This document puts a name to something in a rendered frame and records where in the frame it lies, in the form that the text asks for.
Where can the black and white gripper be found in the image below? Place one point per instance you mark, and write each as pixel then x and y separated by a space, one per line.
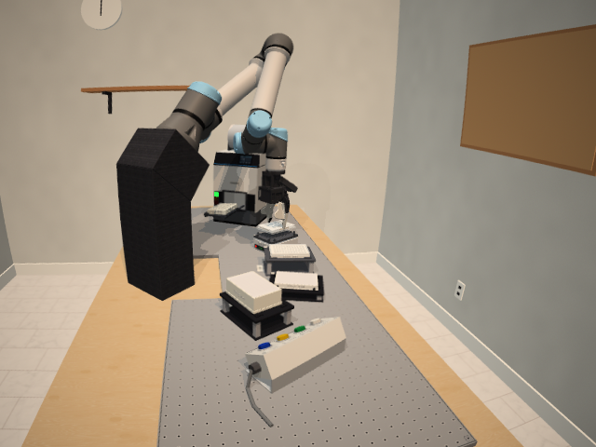
pixel 277 192

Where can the beige control panel with coloured buttons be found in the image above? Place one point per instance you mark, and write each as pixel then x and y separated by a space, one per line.
pixel 291 356

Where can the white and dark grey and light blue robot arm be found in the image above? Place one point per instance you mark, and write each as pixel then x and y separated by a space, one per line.
pixel 203 104

